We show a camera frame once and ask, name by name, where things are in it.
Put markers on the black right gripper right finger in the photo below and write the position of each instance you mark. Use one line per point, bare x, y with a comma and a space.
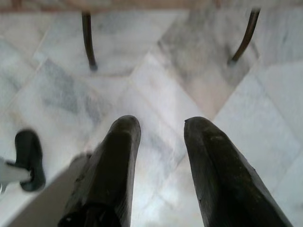
225, 179

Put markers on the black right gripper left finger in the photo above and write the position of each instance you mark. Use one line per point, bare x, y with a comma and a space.
111, 170

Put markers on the dark metal furniture leg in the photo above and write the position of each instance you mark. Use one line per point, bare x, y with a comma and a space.
247, 35
89, 40

